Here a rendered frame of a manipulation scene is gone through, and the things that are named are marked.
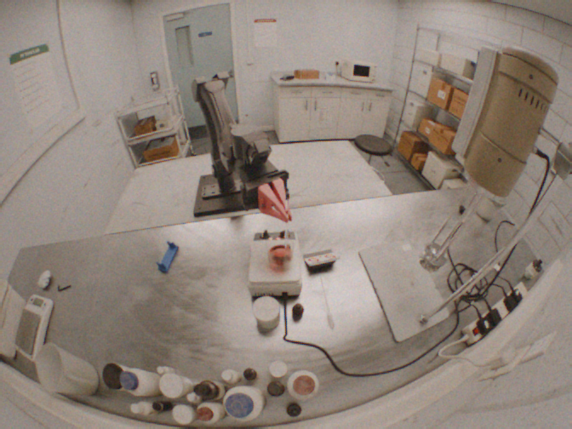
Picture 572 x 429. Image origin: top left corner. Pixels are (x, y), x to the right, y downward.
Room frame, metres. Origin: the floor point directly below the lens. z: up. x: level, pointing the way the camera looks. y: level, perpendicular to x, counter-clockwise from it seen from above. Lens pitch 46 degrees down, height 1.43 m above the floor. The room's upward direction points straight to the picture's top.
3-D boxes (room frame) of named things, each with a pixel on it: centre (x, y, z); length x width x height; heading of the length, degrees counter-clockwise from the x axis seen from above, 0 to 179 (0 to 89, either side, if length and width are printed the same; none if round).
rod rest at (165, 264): (0.33, 0.37, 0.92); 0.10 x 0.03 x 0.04; 173
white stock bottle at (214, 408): (-0.08, 0.15, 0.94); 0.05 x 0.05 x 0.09
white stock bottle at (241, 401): (-0.04, 0.08, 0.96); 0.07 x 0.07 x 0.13
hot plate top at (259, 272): (0.28, 0.03, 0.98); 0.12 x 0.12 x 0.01; 2
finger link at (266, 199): (0.31, 0.01, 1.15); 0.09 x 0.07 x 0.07; 31
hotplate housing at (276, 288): (0.31, 0.03, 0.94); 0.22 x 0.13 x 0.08; 2
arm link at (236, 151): (0.45, 0.10, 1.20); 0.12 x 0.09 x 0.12; 32
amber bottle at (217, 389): (-0.03, 0.15, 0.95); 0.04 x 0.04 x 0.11
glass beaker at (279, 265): (0.27, 0.01, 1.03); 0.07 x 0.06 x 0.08; 8
